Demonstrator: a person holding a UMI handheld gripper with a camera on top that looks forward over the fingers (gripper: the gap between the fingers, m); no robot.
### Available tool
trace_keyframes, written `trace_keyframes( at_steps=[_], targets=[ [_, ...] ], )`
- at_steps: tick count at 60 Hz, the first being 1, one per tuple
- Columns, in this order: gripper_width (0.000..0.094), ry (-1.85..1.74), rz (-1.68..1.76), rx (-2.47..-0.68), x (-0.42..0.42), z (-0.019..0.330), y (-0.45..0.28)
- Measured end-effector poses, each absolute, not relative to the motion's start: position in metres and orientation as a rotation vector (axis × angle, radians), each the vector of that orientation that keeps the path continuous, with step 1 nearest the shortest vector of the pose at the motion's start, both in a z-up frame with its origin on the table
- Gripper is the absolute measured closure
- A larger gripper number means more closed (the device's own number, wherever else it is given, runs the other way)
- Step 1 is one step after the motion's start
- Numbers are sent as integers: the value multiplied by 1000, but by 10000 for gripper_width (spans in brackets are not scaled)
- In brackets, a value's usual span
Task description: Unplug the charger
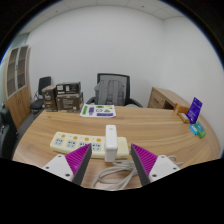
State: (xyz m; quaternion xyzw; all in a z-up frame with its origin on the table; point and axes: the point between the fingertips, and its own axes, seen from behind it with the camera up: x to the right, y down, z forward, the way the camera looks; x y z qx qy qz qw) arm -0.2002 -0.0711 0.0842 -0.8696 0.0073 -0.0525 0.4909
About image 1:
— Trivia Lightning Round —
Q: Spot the small yellowish box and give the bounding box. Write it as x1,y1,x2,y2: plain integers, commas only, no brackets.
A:
177,112,190,124

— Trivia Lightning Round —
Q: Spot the wooden glass-door cabinet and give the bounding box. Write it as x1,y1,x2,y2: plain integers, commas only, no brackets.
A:
3,44,33,129

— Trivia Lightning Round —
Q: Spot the black mesh office chair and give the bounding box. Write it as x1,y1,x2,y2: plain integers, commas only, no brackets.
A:
85,72,144,108

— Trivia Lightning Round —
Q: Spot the grey power strip cable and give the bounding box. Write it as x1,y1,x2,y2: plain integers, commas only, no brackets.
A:
91,155,184,190

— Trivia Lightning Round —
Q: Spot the small blue box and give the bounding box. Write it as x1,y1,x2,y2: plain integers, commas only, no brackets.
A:
189,123,198,136

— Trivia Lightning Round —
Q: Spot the small brown cardboard box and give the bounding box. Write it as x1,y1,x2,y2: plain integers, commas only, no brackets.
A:
41,84,58,112

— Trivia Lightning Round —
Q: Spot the purple standing card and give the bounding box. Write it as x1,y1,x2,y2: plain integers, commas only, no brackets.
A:
185,96,203,125

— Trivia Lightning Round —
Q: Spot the orange box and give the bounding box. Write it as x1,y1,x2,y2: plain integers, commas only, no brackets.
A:
173,103,190,116

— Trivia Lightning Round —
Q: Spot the black leather chair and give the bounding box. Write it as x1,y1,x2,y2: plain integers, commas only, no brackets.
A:
0,107,18,160

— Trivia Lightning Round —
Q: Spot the wooden side desk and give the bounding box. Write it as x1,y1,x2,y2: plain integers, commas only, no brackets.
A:
147,86,191,111

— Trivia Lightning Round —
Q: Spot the grey backpack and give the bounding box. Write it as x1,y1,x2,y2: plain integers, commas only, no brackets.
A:
94,79,126,106

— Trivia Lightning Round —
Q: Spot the white charger block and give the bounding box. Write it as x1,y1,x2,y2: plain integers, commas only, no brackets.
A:
104,124,119,163

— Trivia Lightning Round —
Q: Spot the small green box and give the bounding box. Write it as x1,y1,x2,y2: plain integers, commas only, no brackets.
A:
194,121,207,139

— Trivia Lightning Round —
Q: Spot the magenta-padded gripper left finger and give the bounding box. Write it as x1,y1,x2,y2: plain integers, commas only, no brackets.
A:
42,143,93,186

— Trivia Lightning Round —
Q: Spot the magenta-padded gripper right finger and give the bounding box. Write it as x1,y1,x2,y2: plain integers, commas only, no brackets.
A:
130,143,181,187

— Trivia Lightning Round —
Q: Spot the printed paper sheet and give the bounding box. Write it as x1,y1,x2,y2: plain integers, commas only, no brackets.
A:
79,103,117,119

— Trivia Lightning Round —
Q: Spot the black visitor chair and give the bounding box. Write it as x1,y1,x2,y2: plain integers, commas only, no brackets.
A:
29,76,52,113

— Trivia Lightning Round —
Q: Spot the cream power strip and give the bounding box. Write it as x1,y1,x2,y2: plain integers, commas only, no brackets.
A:
49,131,130,160

